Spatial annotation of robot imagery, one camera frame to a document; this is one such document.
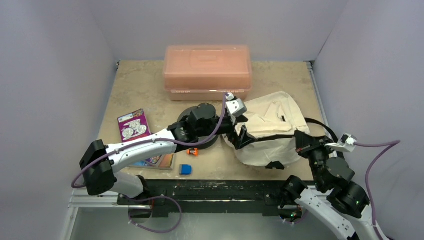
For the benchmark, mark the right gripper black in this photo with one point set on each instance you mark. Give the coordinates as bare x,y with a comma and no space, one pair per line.
304,144

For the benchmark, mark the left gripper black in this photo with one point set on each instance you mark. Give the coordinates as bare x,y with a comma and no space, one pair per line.
243,139

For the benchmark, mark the cream canvas backpack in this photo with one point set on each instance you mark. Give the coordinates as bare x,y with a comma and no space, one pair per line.
273,120

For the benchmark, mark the purple treehouse book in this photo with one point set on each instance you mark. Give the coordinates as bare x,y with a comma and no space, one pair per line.
134,126

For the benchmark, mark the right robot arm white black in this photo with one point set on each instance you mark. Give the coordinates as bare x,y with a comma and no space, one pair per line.
349,211

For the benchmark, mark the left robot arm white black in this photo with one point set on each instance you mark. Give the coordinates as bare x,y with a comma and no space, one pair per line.
101,165

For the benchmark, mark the black filament spool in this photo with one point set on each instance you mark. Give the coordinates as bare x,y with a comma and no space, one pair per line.
203,146

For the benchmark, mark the small orange toy car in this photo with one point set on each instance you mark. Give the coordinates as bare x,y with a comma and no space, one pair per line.
193,152

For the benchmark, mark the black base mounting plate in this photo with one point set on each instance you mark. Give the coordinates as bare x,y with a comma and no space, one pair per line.
165,197

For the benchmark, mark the blue eraser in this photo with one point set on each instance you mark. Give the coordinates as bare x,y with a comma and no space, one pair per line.
185,169

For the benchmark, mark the orange cover book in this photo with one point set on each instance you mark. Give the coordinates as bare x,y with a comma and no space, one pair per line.
168,160

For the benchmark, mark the pink translucent storage box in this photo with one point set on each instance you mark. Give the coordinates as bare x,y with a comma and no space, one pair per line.
205,72

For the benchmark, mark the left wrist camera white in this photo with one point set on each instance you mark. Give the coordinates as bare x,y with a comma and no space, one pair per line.
235,106

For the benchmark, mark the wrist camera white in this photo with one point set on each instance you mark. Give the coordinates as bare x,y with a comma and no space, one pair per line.
235,106
346,144

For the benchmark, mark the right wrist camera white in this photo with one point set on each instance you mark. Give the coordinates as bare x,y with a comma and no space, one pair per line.
346,144

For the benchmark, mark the aluminium rail right side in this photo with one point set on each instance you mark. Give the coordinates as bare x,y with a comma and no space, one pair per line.
324,121

